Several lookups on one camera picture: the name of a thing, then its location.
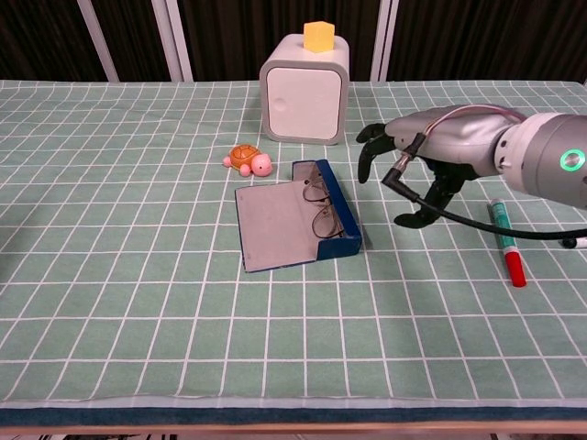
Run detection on yellow foam cube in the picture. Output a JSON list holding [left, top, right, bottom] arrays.
[[303, 20, 337, 54]]

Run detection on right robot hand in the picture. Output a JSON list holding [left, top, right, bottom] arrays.
[[355, 104, 524, 229]]

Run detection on blue pencil case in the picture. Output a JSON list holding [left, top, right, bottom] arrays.
[[234, 159, 363, 274]]

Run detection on black pleated curtain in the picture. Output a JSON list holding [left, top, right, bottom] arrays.
[[0, 0, 587, 83]]

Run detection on green checked tablecloth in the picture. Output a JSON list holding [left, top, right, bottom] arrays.
[[0, 80, 587, 410]]

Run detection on thin metal eyeglasses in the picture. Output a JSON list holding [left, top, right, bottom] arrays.
[[301, 176, 345, 239]]

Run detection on pink orange turtle toy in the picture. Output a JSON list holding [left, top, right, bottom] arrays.
[[222, 144, 273, 178]]

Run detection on white cube cabinet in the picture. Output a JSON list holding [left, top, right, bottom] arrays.
[[259, 34, 350, 147]]

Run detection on green marker red cap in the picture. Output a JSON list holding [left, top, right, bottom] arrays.
[[487, 197, 528, 289]]

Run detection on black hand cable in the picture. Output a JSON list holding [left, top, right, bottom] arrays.
[[381, 104, 587, 242]]

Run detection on white frame post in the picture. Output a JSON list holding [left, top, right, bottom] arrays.
[[76, 0, 120, 83], [370, 0, 400, 83], [150, 0, 194, 83]]

